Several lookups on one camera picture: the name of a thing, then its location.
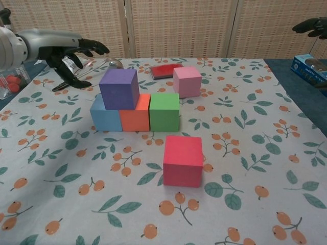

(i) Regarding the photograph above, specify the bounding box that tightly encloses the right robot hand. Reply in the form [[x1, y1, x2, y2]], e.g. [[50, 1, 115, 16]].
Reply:
[[292, 17, 327, 89]]

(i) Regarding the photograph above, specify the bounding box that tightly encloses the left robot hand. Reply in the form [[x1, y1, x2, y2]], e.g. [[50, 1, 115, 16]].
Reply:
[[15, 29, 110, 89]]

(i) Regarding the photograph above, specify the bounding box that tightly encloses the purple foam cube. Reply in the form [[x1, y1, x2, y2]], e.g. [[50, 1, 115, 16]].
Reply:
[[98, 68, 140, 111]]

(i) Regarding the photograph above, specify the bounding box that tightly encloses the light blue foam cube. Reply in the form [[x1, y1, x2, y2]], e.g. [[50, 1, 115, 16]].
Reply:
[[89, 93, 123, 132]]

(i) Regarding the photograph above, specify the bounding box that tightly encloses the orange foam cube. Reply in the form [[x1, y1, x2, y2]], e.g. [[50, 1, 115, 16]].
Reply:
[[119, 93, 151, 132]]

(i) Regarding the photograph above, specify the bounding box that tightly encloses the green foam cube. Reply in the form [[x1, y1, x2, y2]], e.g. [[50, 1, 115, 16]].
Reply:
[[149, 93, 180, 132]]

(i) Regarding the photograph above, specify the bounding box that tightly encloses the bamboo folding screen panel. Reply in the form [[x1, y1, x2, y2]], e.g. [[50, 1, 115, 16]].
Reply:
[[228, 0, 320, 60], [313, 28, 327, 59], [0, 0, 130, 59], [126, 0, 236, 59]]

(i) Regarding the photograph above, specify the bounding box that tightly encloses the crumpled snack bag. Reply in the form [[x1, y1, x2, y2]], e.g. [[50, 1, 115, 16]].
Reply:
[[37, 56, 95, 77]]

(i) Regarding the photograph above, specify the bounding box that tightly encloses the blue cookie box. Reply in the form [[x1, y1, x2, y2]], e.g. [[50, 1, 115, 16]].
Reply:
[[292, 54, 327, 96]]

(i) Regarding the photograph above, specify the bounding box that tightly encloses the plastic bag with red caps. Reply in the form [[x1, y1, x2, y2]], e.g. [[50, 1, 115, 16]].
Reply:
[[0, 66, 30, 100]]

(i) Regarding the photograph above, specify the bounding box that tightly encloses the red ink stamp pad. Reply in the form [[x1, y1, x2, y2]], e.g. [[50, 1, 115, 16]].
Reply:
[[149, 63, 184, 80]]

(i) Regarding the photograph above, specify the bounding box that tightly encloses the light pink foam cube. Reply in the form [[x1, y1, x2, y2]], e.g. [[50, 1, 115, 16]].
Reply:
[[173, 66, 202, 99]]

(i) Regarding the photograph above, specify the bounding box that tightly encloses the red foam cube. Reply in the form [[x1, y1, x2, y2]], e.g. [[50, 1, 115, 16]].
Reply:
[[162, 135, 204, 188]]

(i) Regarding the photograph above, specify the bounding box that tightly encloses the floral tablecloth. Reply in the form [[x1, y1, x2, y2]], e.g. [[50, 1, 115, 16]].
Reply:
[[0, 57, 327, 245]]

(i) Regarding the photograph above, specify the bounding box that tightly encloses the metal ladle black handle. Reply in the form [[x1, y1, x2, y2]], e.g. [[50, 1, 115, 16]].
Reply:
[[52, 58, 125, 92]]

